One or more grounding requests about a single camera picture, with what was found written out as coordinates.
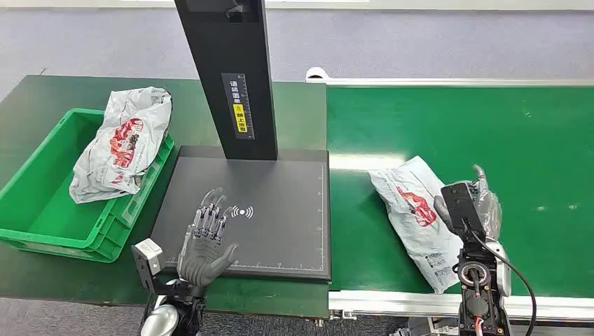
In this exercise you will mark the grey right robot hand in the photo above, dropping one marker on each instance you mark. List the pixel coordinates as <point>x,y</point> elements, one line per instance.
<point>491,211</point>

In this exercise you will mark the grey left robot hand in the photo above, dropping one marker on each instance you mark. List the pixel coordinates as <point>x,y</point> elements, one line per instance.
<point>204,259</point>

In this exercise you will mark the grey red-print mailer package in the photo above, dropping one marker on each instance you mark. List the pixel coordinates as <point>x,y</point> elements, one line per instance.
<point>413,208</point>

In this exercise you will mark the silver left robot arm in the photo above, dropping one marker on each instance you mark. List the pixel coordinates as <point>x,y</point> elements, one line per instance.
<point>178,306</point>

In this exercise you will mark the crumpled grey mailer bag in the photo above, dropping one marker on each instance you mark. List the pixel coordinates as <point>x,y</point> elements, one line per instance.
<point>123,143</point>

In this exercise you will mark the black yellow column label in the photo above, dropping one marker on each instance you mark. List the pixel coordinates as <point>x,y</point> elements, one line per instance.
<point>239,109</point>

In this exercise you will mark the green plastic crate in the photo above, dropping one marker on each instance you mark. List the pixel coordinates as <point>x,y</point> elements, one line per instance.
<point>42,218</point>

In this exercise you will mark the dark green table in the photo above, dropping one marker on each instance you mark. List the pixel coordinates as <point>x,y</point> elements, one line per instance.
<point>297,116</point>

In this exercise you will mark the black scanner column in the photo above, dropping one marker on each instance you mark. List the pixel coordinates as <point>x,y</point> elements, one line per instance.
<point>232,46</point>

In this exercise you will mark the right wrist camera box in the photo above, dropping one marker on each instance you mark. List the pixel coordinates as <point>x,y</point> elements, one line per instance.
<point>461,208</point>

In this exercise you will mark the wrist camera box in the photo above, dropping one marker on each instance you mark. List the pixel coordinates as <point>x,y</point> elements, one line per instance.
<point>461,208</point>
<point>147,262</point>

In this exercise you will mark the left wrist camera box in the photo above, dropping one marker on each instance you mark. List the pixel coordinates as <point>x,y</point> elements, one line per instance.
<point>147,262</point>

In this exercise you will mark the black scanner base plate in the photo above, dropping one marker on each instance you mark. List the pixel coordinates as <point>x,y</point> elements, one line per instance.
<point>278,232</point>

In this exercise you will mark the wide aluminium conveyor rail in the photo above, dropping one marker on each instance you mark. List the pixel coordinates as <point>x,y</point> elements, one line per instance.
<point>394,304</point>

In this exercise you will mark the thin aluminium conveyor rail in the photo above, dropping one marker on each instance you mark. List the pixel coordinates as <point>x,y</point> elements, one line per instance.
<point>441,82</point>

